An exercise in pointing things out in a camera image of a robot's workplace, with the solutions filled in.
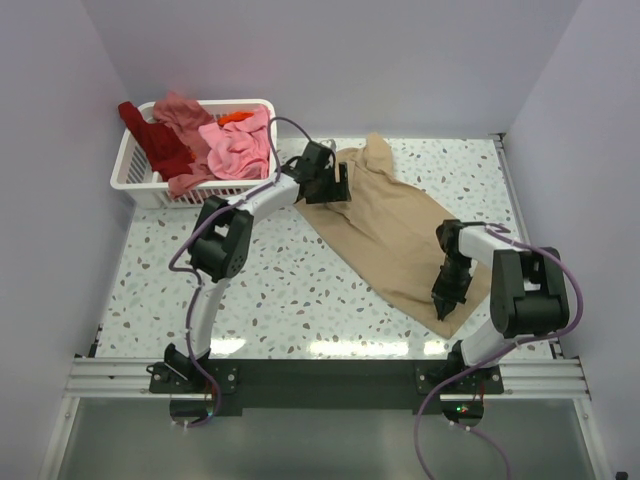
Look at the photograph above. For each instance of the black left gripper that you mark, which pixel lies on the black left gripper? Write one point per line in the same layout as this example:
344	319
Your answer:
338	191

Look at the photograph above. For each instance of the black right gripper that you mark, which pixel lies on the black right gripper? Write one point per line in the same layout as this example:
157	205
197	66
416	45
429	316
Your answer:
444	299

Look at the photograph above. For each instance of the beige t shirt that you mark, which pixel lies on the beige t shirt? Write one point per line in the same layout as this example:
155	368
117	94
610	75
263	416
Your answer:
387	234

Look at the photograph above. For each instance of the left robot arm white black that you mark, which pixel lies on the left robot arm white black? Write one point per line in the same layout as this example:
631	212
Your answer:
218	249

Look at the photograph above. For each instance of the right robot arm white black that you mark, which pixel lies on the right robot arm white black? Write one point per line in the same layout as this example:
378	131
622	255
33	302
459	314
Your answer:
527	300

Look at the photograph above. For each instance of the pink t shirt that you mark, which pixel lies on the pink t shirt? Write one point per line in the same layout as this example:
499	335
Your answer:
238	150

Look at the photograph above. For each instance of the orange t shirt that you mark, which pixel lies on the orange t shirt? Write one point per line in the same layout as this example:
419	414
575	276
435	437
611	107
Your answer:
235	117

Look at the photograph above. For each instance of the dusty rose t shirt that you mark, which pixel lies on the dusty rose t shirt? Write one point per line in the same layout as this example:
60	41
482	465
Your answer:
185	117

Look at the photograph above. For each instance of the dark red t shirt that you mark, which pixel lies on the dark red t shirt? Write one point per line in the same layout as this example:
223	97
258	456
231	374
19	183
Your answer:
165	152

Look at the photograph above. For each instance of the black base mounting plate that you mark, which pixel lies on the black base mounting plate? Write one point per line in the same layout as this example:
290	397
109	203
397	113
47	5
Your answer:
229	387

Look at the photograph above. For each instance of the white plastic laundry basket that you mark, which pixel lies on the white plastic laundry basket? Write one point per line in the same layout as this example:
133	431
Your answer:
133	175

